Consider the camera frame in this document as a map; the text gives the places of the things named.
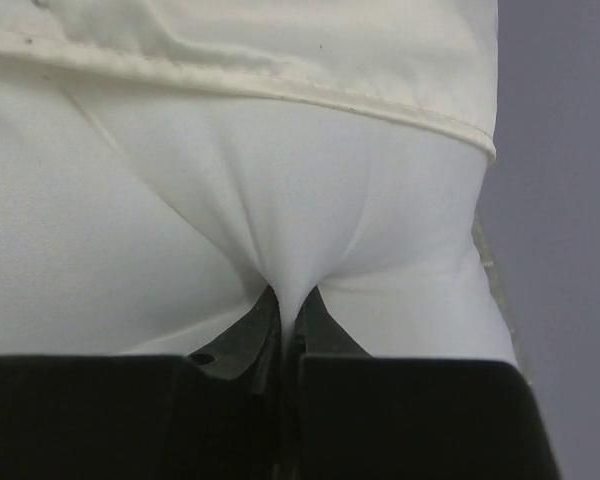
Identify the cream pillowcase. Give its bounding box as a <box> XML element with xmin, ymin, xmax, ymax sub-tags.
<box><xmin>0</xmin><ymin>1</ymin><xmax>498</xmax><ymax>157</ymax></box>

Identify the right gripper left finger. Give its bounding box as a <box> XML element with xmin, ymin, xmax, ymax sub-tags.
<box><xmin>189</xmin><ymin>287</ymin><xmax>281</xmax><ymax>395</ymax></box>

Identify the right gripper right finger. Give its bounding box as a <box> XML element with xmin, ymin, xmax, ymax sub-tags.
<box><xmin>292</xmin><ymin>287</ymin><xmax>371</xmax><ymax>358</ymax></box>

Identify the white pillow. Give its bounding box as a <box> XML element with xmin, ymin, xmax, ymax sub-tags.
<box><xmin>0</xmin><ymin>63</ymin><xmax>515</xmax><ymax>362</ymax></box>

